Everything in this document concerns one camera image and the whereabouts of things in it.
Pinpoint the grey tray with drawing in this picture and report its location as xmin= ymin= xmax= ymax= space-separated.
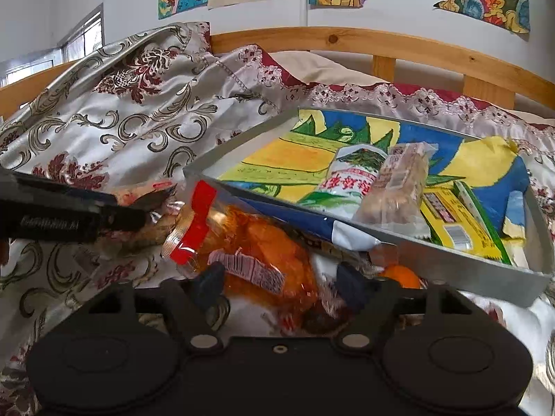
xmin=189 ymin=108 xmax=554 ymax=306

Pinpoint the beige pillow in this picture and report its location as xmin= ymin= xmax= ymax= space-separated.
xmin=270 ymin=51 xmax=386 ymax=86

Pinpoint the green white stick pack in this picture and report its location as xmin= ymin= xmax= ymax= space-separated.
xmin=453 ymin=180 xmax=512 ymax=266

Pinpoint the orange jelly snack bag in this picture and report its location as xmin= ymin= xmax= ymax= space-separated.
xmin=162 ymin=179 xmax=344 ymax=334

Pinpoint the white green pickle packet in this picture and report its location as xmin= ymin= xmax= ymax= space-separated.
xmin=297 ymin=144 xmax=387 ymax=219

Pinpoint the dark blue sachet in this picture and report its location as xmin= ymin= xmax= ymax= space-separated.
xmin=241 ymin=197 xmax=386 ymax=252

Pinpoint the yellow candy bar pack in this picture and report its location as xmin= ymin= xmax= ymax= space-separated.
xmin=420 ymin=188 xmax=511 ymax=265

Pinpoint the clear biscuit bar pack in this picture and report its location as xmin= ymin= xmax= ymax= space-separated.
xmin=353 ymin=142 xmax=437 ymax=240

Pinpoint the small orange mandarin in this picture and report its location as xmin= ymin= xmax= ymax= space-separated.
xmin=379 ymin=265 xmax=421 ymax=289

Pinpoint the wooden bed frame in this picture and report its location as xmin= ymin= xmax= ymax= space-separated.
xmin=1 ymin=23 xmax=554 ymax=118

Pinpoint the floral satin bedspread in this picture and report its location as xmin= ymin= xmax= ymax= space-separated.
xmin=1 ymin=27 xmax=554 ymax=415

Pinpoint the window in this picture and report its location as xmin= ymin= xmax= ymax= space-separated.
xmin=1 ymin=3 xmax=104 ymax=86

